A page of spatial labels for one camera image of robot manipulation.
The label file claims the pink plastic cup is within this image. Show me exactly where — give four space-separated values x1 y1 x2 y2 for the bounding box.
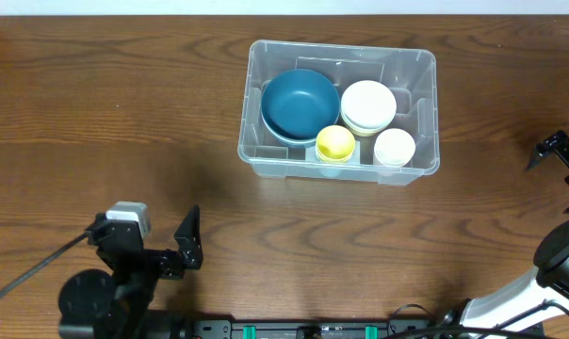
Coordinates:
374 159 405 177

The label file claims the large dark blue bowl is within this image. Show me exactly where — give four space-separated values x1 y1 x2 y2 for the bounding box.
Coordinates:
263 124 318 151

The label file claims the grey small bowl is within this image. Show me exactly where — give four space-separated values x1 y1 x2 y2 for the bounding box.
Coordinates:
340 113 387 129

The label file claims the light blue plastic cup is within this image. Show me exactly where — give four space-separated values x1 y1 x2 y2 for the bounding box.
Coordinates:
316 151 360 178

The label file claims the clear plastic storage container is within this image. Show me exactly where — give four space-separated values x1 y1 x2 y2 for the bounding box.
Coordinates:
236 39 441 186

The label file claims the white small bowl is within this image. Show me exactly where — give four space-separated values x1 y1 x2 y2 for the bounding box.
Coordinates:
341 80 397 128

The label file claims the yellow small bowl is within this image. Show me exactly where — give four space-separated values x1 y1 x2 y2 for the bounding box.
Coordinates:
346 123 384 137

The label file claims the yellow cup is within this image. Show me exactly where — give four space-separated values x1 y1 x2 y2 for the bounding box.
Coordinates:
316 125 356 158
316 150 353 164

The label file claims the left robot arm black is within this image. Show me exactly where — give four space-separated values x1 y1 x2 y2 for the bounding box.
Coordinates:
58 202 203 338

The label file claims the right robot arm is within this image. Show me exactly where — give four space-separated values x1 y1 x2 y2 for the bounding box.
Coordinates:
441 130 569 338

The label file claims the cream plastic cup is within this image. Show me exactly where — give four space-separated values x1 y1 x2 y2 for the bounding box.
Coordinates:
373 128 416 168

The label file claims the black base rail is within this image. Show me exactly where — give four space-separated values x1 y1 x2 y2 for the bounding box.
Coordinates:
178 315 434 339

